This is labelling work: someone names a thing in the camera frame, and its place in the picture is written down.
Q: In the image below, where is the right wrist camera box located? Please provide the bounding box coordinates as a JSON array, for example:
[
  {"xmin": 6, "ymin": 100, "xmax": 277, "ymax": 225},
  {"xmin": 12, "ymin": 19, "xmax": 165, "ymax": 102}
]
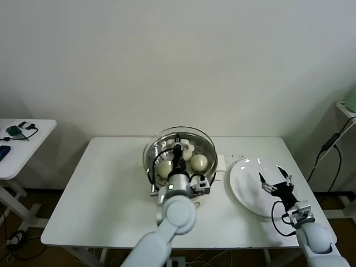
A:
[{"xmin": 287, "ymin": 199, "xmax": 315, "ymax": 223}]

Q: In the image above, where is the white round plate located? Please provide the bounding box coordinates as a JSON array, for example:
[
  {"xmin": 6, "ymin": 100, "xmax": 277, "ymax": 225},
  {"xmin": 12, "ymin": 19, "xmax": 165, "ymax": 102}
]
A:
[{"xmin": 229, "ymin": 157, "xmax": 298, "ymax": 219}]

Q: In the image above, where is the white plug black floor cable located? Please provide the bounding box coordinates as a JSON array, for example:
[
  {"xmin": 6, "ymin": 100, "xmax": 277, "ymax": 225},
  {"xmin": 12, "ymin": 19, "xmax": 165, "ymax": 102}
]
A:
[{"xmin": 0, "ymin": 229, "xmax": 47, "ymax": 262}]

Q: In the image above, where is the black cable with connector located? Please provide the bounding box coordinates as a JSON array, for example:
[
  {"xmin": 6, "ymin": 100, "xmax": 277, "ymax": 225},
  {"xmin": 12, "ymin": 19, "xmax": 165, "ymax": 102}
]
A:
[{"xmin": 0, "ymin": 123, "xmax": 38, "ymax": 142}]

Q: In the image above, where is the glass lid cream handle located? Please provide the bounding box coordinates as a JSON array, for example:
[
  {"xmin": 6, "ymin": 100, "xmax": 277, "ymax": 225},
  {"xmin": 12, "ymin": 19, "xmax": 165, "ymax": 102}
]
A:
[{"xmin": 142, "ymin": 126, "xmax": 218, "ymax": 192}]

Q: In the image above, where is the green electronic device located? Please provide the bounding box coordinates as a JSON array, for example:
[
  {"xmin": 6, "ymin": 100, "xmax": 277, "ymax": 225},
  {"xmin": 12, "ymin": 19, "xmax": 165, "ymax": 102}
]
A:
[{"xmin": 6, "ymin": 125, "xmax": 22, "ymax": 137}]

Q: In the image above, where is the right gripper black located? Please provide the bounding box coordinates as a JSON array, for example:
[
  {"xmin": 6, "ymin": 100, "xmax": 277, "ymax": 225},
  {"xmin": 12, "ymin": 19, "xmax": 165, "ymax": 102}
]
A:
[{"xmin": 258, "ymin": 166, "xmax": 299, "ymax": 210}]

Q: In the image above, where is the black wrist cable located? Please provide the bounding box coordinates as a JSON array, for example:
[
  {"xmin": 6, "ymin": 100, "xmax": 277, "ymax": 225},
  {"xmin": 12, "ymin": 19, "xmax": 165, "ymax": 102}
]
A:
[
  {"xmin": 149, "ymin": 146, "xmax": 176, "ymax": 197},
  {"xmin": 271, "ymin": 199, "xmax": 298, "ymax": 238}
]

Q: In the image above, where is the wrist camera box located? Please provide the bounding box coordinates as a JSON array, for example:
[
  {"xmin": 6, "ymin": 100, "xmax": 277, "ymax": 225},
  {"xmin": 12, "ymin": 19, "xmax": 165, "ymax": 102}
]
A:
[
  {"xmin": 287, "ymin": 199, "xmax": 315, "ymax": 223},
  {"xmin": 190, "ymin": 174, "xmax": 211, "ymax": 195}
]

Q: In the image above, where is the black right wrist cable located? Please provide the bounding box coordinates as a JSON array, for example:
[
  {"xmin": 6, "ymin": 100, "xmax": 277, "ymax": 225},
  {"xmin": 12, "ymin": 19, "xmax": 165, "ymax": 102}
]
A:
[{"xmin": 271, "ymin": 199, "xmax": 298, "ymax": 238}]

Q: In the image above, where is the black power adapter with cable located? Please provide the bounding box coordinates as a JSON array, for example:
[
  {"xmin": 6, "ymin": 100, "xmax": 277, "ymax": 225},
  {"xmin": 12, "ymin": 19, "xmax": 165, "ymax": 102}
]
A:
[{"xmin": 306, "ymin": 115, "xmax": 356, "ymax": 193}]

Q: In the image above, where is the pale green appliance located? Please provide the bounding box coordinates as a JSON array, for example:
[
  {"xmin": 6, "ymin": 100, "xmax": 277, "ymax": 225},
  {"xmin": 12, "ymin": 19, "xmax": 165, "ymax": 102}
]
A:
[{"xmin": 345, "ymin": 86, "xmax": 356, "ymax": 112}]

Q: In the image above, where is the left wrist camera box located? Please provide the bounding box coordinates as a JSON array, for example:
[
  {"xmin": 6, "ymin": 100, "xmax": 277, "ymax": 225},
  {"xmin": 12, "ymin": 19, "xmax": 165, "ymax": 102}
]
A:
[{"xmin": 190, "ymin": 174, "xmax": 211, "ymax": 195}]

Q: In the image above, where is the blue object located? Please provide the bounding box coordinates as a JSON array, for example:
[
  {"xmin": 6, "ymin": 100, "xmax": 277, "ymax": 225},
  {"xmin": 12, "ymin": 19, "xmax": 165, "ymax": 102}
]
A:
[{"xmin": 0, "ymin": 145, "xmax": 12, "ymax": 161}]

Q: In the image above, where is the white side table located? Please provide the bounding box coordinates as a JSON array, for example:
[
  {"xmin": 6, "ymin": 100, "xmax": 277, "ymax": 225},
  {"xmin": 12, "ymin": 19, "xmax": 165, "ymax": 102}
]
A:
[{"xmin": 0, "ymin": 118, "xmax": 58, "ymax": 231}]

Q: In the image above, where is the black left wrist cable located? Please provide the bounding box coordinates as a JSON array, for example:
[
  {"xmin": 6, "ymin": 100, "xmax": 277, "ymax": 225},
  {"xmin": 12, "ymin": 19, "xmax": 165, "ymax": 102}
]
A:
[{"xmin": 149, "ymin": 146, "xmax": 176, "ymax": 197}]

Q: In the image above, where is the stainless steel steamer basket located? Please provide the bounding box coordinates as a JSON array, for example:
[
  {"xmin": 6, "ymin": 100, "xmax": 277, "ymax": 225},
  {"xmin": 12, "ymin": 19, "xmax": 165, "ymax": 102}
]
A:
[{"xmin": 138, "ymin": 132, "xmax": 226, "ymax": 195}]

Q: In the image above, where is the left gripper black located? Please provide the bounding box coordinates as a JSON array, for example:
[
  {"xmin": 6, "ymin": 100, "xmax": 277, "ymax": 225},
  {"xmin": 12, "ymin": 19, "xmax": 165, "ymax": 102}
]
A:
[{"xmin": 169, "ymin": 133, "xmax": 187, "ymax": 176}]

